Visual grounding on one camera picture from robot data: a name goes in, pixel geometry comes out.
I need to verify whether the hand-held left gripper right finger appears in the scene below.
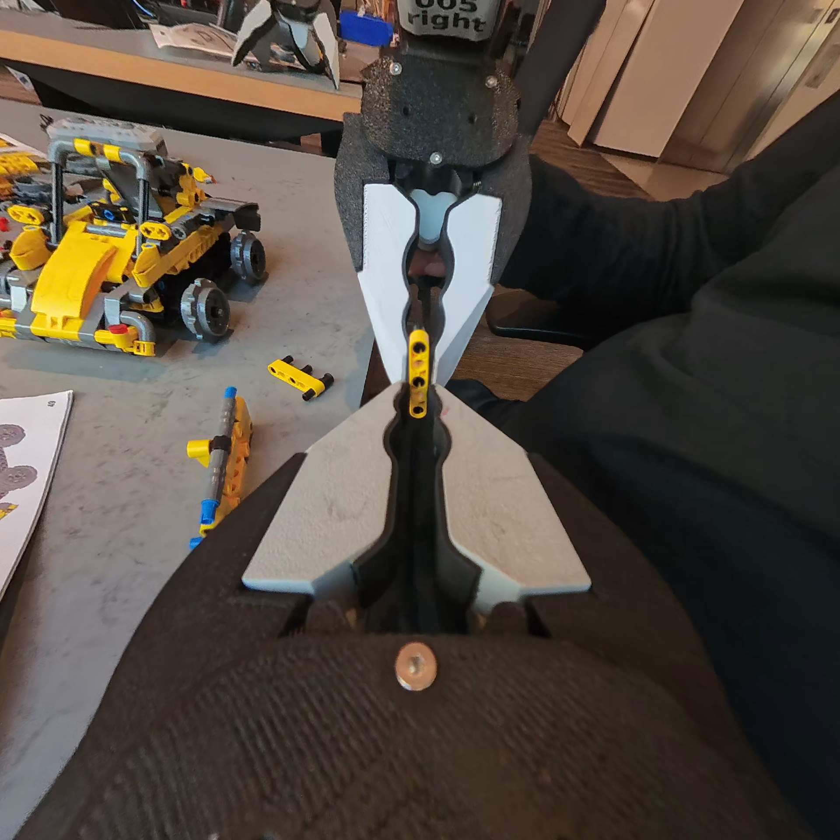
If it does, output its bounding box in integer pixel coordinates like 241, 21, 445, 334
420, 384, 593, 636

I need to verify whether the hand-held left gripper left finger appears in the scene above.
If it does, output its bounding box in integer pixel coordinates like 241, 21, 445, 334
241, 382, 424, 634

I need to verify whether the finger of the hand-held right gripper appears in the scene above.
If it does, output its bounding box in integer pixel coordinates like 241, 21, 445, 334
427, 192, 505, 388
357, 182, 424, 387

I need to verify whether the yellow brick beam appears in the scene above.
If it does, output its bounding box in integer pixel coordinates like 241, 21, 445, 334
408, 330, 431, 419
268, 356, 336, 403

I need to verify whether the yellow panel with grey axle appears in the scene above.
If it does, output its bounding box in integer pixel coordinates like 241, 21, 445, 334
186, 386, 254, 551

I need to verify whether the person's right forearm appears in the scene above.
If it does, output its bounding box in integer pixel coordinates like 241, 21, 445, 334
505, 98, 840, 329

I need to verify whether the blue box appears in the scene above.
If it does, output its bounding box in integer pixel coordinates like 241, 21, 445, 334
339, 8, 395, 48

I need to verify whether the black flat panel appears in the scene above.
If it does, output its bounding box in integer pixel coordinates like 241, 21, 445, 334
515, 0, 608, 135

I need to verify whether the spare grey black gripper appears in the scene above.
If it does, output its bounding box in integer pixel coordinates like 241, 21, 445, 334
231, 0, 342, 91

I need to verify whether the person's black clothing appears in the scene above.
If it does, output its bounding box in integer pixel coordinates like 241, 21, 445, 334
453, 164, 840, 840

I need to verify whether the printed paper sheet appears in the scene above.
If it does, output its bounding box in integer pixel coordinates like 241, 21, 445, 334
150, 21, 245, 59

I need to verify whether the long wood-edged table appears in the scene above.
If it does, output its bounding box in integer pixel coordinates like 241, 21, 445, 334
0, 10, 368, 142

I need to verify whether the brick instruction booklet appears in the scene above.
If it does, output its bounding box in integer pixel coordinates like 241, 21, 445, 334
0, 390, 74, 601

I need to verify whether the yellow grey brick vehicle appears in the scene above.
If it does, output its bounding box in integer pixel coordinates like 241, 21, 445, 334
0, 117, 269, 358

